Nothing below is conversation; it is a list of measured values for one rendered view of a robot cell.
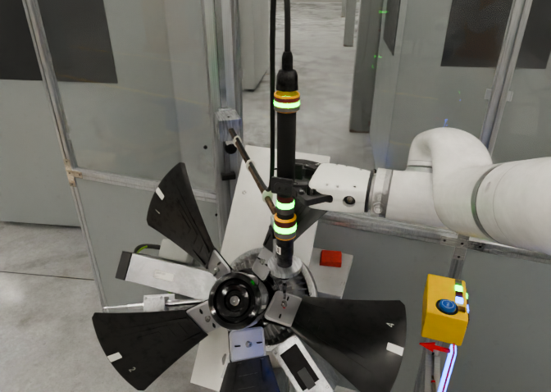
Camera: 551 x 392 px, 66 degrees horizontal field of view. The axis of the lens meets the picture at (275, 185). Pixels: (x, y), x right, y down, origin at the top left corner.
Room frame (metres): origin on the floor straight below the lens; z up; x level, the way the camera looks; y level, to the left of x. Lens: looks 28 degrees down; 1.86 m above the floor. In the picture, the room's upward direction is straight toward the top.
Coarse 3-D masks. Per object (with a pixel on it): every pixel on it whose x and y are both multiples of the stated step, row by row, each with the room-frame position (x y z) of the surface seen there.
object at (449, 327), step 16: (432, 288) 0.88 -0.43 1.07; (448, 288) 0.88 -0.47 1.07; (464, 288) 0.88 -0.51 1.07; (432, 304) 0.82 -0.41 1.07; (464, 304) 0.82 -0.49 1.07; (432, 320) 0.79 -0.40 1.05; (448, 320) 0.78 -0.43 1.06; (464, 320) 0.77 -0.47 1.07; (432, 336) 0.79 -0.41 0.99; (448, 336) 0.77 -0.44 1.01
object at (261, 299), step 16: (240, 272) 0.71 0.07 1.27; (224, 288) 0.70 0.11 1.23; (240, 288) 0.69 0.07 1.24; (256, 288) 0.68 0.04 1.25; (272, 288) 0.76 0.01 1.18; (208, 304) 0.68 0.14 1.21; (224, 304) 0.67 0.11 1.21; (240, 304) 0.67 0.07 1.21; (256, 304) 0.66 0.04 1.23; (224, 320) 0.65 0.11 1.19; (240, 320) 0.65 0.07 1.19; (256, 320) 0.65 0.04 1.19
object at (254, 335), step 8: (248, 328) 0.68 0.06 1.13; (256, 328) 0.69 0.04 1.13; (232, 336) 0.65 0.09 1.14; (240, 336) 0.66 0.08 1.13; (248, 336) 0.67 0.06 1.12; (256, 336) 0.68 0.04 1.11; (264, 336) 0.69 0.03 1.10; (232, 344) 0.64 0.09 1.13; (240, 344) 0.65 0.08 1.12; (256, 344) 0.66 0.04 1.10; (264, 344) 0.67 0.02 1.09; (232, 352) 0.63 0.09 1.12; (240, 352) 0.64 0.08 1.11; (248, 352) 0.65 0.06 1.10; (256, 352) 0.65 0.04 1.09; (264, 352) 0.66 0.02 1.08; (232, 360) 0.62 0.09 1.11; (240, 360) 0.62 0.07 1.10
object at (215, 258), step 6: (216, 252) 0.78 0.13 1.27; (210, 258) 0.79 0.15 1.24; (216, 258) 0.78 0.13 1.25; (210, 264) 0.80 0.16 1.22; (216, 264) 0.78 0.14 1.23; (222, 264) 0.76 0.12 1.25; (210, 270) 0.81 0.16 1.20; (222, 270) 0.77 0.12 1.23; (228, 270) 0.75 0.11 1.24; (216, 276) 0.79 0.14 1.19
